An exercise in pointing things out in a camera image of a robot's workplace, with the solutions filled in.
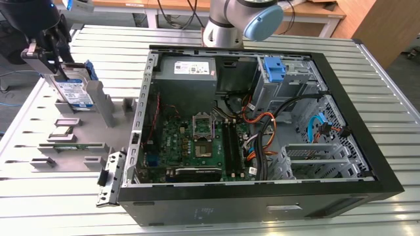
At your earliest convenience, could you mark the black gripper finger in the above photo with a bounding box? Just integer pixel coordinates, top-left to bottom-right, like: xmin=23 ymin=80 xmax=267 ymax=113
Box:
xmin=32 ymin=28 xmax=71 ymax=81
xmin=59 ymin=14 xmax=76 ymax=64

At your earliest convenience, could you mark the hard disk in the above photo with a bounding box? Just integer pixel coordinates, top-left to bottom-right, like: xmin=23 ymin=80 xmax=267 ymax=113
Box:
xmin=41 ymin=59 xmax=99 ymax=113

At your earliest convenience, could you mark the blue data wire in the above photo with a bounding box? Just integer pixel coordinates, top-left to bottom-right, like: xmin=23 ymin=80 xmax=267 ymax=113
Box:
xmin=308 ymin=114 xmax=327 ymax=144

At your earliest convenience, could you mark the orange power wire black plug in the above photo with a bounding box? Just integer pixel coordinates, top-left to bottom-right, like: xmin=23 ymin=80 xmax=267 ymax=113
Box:
xmin=315 ymin=124 xmax=351 ymax=144

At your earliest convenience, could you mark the silver disk bay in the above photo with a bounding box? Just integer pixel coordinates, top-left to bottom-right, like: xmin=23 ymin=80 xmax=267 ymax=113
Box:
xmin=280 ymin=144 xmax=377 ymax=181

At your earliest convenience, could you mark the black waste bin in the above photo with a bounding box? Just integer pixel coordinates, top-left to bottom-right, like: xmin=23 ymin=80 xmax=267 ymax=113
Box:
xmin=0 ymin=34 xmax=31 ymax=65

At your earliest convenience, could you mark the silver CPU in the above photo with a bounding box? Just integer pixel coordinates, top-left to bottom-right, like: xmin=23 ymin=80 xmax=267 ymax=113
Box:
xmin=51 ymin=126 xmax=75 ymax=137

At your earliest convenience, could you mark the grey power supply unit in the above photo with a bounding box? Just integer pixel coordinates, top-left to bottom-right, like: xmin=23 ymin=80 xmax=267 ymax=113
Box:
xmin=153 ymin=56 xmax=219 ymax=116

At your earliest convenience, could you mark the grey parts rack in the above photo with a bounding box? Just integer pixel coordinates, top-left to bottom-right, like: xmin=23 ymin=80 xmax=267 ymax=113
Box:
xmin=28 ymin=80 xmax=140 ymax=173

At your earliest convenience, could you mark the green RAM stick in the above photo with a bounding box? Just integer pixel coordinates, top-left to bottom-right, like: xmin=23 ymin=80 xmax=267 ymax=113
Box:
xmin=52 ymin=144 xmax=89 ymax=150

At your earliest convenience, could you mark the metal socket cover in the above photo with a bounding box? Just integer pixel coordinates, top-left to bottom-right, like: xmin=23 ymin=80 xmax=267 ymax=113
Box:
xmin=192 ymin=112 xmax=216 ymax=141

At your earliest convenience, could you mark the silver expansion card retainer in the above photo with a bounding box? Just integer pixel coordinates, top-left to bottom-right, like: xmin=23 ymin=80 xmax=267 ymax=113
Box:
xmin=95 ymin=148 xmax=128 ymax=209

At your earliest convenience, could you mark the green motherboard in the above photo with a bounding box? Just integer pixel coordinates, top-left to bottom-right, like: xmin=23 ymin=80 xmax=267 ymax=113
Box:
xmin=140 ymin=115 xmax=255 ymax=182

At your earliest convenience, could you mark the CPU socket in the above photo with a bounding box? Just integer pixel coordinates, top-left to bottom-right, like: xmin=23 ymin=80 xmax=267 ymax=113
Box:
xmin=193 ymin=141 xmax=213 ymax=159

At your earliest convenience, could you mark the blue drive carrier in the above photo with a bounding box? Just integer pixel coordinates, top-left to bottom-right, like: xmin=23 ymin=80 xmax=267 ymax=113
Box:
xmin=263 ymin=57 xmax=285 ymax=83

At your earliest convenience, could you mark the black RAM slot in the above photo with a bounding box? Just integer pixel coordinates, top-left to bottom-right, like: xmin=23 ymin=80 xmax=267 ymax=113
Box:
xmin=221 ymin=119 xmax=237 ymax=178

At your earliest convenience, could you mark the black graphics card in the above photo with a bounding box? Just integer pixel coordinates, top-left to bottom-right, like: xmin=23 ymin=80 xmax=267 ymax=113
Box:
xmin=165 ymin=166 xmax=223 ymax=183

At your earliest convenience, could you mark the silver drive cage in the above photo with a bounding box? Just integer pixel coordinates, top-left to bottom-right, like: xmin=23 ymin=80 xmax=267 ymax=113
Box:
xmin=252 ymin=57 xmax=329 ymax=118

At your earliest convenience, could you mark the black PC case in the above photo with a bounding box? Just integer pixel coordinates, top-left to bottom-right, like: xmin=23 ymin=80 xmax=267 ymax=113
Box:
xmin=95 ymin=44 xmax=405 ymax=227

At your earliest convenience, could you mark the wooden cabinet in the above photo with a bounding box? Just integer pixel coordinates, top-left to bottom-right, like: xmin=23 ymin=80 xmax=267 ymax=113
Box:
xmin=352 ymin=0 xmax=420 ymax=71

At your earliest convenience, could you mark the black office chair base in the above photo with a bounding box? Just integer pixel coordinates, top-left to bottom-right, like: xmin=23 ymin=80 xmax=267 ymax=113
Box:
xmin=401 ymin=44 xmax=420 ymax=59

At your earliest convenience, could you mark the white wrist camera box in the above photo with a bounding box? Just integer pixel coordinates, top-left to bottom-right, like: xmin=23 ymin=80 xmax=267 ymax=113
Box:
xmin=61 ymin=0 xmax=95 ymax=13

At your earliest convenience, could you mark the blue floor cable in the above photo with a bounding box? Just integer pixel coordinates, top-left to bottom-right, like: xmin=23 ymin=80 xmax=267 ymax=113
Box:
xmin=0 ymin=70 xmax=43 ymax=108

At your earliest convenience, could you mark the long wooden desk white frame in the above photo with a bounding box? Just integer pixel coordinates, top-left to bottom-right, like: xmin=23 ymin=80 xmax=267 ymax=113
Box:
xmin=93 ymin=0 xmax=211 ymax=29

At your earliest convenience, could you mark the thin red wire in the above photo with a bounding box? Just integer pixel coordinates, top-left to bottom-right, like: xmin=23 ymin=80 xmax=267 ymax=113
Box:
xmin=145 ymin=92 xmax=163 ymax=146

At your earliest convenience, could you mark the black plastic duct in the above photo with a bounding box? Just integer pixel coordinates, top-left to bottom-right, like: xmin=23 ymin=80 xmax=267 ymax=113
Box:
xmin=216 ymin=57 xmax=259 ymax=93

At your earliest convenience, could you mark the orange wire bundle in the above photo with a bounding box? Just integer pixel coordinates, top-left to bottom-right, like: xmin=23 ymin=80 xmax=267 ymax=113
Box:
xmin=241 ymin=94 xmax=279 ymax=162

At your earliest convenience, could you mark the black case cable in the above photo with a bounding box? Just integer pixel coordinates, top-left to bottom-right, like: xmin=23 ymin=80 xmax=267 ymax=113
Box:
xmin=255 ymin=90 xmax=331 ymax=181

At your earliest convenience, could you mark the short wooden desk white frame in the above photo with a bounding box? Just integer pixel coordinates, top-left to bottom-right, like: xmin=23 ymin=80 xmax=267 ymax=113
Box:
xmin=285 ymin=1 xmax=347 ymax=38

